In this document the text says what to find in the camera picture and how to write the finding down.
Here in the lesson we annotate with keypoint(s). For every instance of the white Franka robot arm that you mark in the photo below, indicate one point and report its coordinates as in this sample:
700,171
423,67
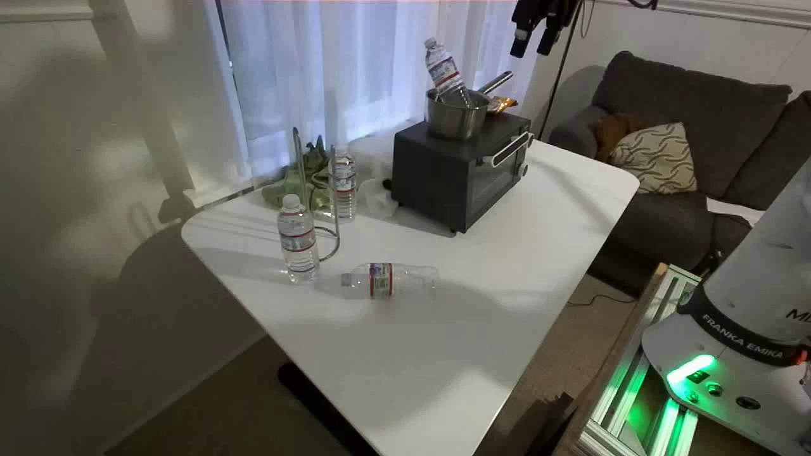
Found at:
751,319

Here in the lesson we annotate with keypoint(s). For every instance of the dark grey toaster oven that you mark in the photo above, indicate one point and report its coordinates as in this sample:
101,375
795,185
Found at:
444,173

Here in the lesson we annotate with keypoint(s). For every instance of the green leafy plant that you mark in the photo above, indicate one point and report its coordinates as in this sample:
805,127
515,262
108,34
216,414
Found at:
309,173

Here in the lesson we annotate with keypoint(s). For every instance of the white container at right edge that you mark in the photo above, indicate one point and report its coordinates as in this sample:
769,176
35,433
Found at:
513,147

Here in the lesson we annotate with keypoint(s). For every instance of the yellow object behind saucepan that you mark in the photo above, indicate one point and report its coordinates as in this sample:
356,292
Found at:
503,105

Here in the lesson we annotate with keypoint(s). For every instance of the white sheer curtain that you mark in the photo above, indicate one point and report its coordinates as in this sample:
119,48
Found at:
356,59

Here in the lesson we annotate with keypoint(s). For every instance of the thin black stand pole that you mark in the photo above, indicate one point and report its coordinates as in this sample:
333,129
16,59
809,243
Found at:
562,72

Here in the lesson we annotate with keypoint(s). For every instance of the brown cushion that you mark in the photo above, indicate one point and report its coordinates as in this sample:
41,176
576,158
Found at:
610,133

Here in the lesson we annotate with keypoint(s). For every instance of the black hanging clothing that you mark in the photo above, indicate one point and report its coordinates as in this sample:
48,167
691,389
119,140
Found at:
542,20

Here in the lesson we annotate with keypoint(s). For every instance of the beige patterned cushion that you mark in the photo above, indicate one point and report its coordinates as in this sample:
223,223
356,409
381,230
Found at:
661,154

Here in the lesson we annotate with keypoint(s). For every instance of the dark grey sofa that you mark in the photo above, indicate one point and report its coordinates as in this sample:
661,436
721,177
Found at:
694,102

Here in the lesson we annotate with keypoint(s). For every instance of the aluminium frame robot mount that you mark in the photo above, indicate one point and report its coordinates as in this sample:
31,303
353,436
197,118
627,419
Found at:
642,406

